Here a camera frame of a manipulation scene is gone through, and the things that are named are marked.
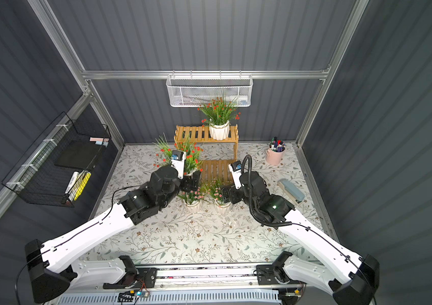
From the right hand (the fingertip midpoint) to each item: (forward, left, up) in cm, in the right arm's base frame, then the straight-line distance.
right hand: (234, 181), depth 73 cm
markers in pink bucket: (+31, -25, -12) cm, 42 cm away
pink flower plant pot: (-2, +17, -19) cm, 26 cm away
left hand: (+2, +17, +6) cm, 18 cm away
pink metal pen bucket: (+26, -24, -16) cm, 39 cm away
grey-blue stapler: (+8, -31, -20) cm, 38 cm away
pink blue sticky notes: (+19, +60, +3) cm, 63 cm away
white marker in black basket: (-1, +61, +4) cm, 61 cm away
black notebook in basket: (+9, +62, +6) cm, 63 cm away
